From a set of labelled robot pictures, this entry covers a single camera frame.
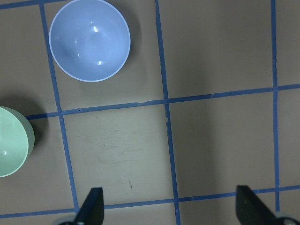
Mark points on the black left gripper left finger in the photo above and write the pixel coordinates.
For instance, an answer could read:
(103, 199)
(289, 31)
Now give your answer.
(92, 210)

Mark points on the green bowl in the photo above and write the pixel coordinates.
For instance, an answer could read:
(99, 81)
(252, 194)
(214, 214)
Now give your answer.
(17, 140)

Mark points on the blue bowl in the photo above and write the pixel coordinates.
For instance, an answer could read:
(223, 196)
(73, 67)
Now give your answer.
(89, 40)

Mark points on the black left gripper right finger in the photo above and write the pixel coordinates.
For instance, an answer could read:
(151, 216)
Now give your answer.
(250, 210)

